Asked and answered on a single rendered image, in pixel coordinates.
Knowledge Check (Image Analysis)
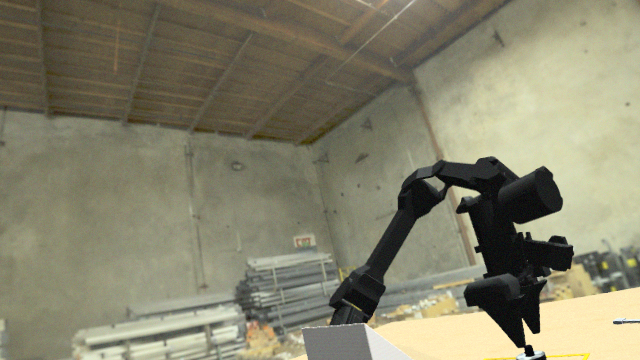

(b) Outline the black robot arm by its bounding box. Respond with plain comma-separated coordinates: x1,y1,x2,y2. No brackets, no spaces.
329,156,574,326

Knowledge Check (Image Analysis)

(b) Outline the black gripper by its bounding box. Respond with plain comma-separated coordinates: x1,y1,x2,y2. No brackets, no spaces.
463,228,551,349

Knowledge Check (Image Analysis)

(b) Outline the black wheel with white hub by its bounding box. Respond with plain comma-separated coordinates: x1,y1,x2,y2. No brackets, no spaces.
516,350,547,360

